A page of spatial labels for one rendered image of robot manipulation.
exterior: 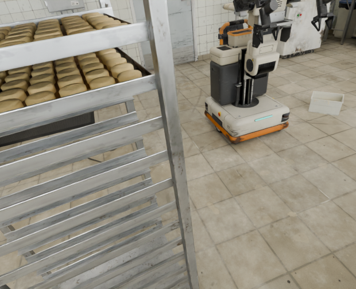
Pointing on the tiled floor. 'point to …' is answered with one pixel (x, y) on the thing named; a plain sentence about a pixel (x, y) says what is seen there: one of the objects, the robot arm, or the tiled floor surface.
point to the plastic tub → (326, 102)
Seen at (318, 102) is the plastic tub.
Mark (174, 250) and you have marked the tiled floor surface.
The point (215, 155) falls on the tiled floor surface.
